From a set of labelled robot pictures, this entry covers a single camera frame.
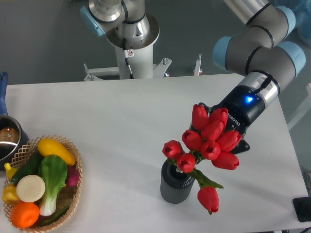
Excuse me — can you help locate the yellow squash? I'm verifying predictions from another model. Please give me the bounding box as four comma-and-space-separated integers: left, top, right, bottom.
37, 138, 76, 166

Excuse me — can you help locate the black device at edge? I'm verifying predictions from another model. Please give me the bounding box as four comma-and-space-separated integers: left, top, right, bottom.
293, 197, 311, 222

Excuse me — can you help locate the yellow bell pepper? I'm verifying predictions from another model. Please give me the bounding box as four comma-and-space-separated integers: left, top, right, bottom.
2, 184, 21, 206

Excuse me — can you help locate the green bok choy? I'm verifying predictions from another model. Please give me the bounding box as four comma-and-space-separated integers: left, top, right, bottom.
39, 155, 68, 216

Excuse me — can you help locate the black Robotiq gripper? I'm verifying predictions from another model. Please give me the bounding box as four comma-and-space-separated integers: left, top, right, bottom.
191, 85, 263, 154

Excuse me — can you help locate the blue handled saucepan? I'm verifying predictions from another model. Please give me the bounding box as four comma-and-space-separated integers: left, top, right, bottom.
0, 72, 29, 171

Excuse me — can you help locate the white round radish slice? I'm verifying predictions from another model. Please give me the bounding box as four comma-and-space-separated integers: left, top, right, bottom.
16, 175, 45, 202

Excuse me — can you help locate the small yellow gourd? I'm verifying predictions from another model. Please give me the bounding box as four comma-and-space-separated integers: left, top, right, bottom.
4, 163, 17, 180

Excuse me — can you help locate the dark grey ribbed vase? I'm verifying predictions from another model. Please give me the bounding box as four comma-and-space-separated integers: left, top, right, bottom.
160, 161, 195, 204

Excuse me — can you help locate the dark green cucumber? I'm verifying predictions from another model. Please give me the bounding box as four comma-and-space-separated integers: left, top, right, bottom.
11, 150, 44, 186

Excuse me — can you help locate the purple red radish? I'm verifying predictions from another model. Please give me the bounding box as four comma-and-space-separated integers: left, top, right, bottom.
65, 166, 80, 187

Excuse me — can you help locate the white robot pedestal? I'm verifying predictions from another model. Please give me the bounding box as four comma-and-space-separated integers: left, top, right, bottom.
83, 12, 205, 82

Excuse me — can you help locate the green chili pepper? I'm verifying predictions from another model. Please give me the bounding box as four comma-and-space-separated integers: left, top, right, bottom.
36, 205, 69, 227

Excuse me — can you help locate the red tulip bouquet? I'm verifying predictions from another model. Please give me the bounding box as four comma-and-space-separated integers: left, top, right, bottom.
162, 108, 242, 214

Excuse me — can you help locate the orange fruit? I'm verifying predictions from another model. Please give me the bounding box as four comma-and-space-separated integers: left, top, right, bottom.
10, 202, 39, 228

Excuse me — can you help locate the woven wicker basket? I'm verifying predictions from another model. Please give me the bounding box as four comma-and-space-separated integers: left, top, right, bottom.
10, 135, 83, 233

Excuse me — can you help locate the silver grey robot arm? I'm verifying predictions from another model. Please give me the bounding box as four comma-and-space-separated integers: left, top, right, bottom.
80, 0, 306, 135

